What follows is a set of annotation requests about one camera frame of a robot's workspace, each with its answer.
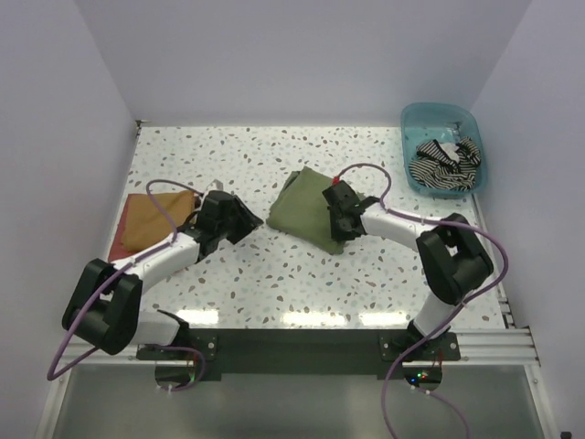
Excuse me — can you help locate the translucent blue plastic bin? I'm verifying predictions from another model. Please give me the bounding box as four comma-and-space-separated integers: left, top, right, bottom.
400, 102, 488, 198

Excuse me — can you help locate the aluminium front frame rail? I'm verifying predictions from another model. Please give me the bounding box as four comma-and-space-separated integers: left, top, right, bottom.
60, 328, 540, 366

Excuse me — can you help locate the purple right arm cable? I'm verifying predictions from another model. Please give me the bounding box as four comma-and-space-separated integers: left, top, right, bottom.
335, 162, 509, 439

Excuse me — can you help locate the olive green tank top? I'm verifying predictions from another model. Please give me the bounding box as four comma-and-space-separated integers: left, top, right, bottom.
266, 166, 345, 255

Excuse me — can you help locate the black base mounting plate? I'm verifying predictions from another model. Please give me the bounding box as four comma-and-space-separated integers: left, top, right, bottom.
135, 327, 460, 383

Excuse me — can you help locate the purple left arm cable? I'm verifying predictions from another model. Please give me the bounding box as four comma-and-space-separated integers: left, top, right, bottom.
48, 178, 211, 394

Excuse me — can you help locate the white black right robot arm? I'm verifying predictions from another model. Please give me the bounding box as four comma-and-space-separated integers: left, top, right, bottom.
323, 181, 494, 359

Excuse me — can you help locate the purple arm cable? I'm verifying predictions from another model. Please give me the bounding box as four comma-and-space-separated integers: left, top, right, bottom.
48, 178, 211, 394
335, 162, 509, 439

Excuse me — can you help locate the folded mustard orange tank top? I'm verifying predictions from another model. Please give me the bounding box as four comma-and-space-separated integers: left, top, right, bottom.
121, 189, 202, 252

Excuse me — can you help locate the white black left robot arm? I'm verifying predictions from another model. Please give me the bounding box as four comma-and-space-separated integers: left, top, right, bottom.
62, 190, 262, 359

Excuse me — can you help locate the black white striped tank top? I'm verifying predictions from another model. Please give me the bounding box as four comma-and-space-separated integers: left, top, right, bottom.
408, 136, 483, 192

